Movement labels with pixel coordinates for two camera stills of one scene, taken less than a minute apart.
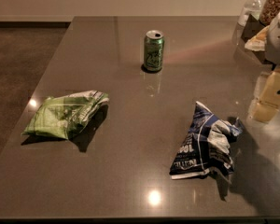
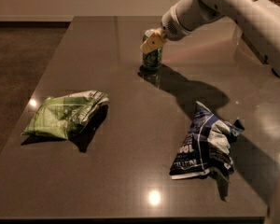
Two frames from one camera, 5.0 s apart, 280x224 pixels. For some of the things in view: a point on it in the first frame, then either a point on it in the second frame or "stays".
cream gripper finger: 273,95 to 154,42
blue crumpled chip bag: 207,147 stays
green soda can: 154,50 stays
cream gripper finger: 258,43 to 150,32
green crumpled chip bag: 63,116 stays
